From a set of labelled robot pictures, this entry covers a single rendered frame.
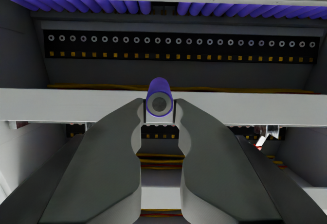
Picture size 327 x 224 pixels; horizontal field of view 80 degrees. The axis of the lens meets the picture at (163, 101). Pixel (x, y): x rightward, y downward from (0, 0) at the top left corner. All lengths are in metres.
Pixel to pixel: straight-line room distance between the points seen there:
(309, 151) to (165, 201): 0.35
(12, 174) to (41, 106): 0.17
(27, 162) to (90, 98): 0.24
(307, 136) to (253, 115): 0.28
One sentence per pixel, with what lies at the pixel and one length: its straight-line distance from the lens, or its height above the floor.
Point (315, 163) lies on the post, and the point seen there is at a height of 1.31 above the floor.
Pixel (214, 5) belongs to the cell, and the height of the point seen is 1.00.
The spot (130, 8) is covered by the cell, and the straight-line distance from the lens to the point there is 0.33.
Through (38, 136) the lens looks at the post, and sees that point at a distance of 0.50.
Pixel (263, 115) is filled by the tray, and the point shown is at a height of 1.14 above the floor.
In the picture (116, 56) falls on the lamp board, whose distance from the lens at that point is 0.40.
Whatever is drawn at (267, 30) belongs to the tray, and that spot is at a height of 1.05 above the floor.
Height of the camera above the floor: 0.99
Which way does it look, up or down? 29 degrees up
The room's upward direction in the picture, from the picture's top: 178 degrees counter-clockwise
